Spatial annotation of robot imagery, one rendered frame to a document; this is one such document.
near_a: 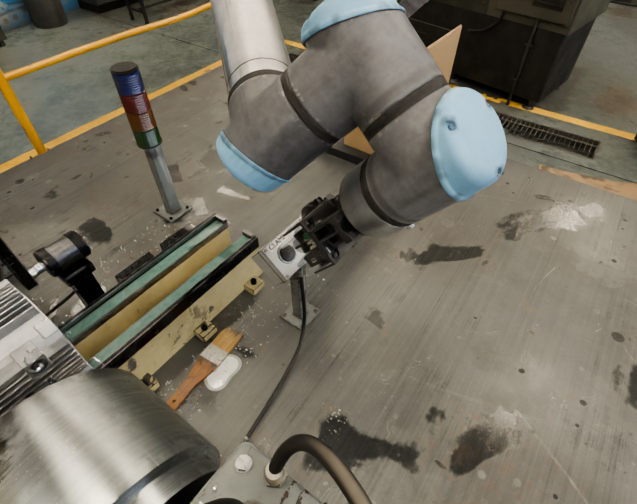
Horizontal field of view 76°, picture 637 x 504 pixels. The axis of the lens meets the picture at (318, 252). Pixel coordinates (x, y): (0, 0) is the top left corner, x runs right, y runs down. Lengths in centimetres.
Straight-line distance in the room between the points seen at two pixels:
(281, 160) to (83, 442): 35
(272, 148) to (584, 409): 80
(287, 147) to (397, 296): 65
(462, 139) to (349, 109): 11
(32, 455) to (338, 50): 48
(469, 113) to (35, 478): 52
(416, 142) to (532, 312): 76
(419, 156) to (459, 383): 62
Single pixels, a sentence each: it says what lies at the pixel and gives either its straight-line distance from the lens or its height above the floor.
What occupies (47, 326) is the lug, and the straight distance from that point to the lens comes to 72.
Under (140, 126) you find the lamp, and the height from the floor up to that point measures 109.
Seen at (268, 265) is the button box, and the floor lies 106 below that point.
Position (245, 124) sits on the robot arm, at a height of 137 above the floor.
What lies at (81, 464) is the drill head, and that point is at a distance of 50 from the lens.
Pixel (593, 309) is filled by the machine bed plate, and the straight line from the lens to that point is 116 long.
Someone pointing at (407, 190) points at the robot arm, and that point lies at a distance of 40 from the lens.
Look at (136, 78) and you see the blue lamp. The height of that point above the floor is 120.
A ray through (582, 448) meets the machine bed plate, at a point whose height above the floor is 80.
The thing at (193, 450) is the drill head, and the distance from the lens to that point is 53.
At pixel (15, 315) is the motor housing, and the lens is 74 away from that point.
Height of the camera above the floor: 159
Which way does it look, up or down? 47 degrees down
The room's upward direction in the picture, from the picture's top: straight up
